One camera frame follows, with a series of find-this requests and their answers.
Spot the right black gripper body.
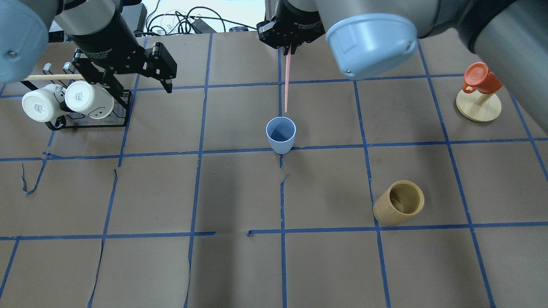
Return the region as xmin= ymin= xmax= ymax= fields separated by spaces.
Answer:
xmin=256 ymin=0 xmax=325 ymax=54

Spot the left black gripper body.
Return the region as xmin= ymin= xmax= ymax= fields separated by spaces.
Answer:
xmin=75 ymin=41 xmax=152 ymax=78

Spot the pink chopstick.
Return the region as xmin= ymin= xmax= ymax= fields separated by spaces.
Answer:
xmin=283 ymin=45 xmax=292 ymax=113

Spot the light blue plastic cup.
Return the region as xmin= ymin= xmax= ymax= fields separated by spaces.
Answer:
xmin=265 ymin=116 xmax=296 ymax=155

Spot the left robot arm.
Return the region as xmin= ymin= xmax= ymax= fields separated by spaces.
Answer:
xmin=0 ymin=0 xmax=177 ymax=93

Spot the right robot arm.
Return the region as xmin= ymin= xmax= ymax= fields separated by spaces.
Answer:
xmin=257 ymin=0 xmax=548 ymax=131

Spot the white mug with face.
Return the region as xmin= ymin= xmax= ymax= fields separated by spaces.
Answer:
xmin=64 ymin=80 xmax=115 ymax=119

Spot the black power brick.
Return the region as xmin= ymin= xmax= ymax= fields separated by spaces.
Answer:
xmin=122 ymin=3 xmax=147 ymax=36

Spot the white mug outer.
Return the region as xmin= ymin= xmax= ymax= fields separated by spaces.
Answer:
xmin=21 ymin=84 xmax=68 ymax=123

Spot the orange mug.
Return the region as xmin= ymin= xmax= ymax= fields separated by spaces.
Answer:
xmin=462 ymin=62 xmax=503 ymax=95

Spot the wooden mug tree stand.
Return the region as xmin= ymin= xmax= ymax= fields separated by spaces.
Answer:
xmin=456 ymin=90 xmax=502 ymax=123

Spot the bamboo cylinder holder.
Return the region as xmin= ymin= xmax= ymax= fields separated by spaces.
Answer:
xmin=372 ymin=180 xmax=426 ymax=226

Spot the black cable bundle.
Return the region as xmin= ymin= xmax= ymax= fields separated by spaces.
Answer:
xmin=146 ymin=0 xmax=262 ymax=36

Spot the black wire mug rack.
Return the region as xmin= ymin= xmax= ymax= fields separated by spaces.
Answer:
xmin=44 ymin=59 xmax=132 ymax=131

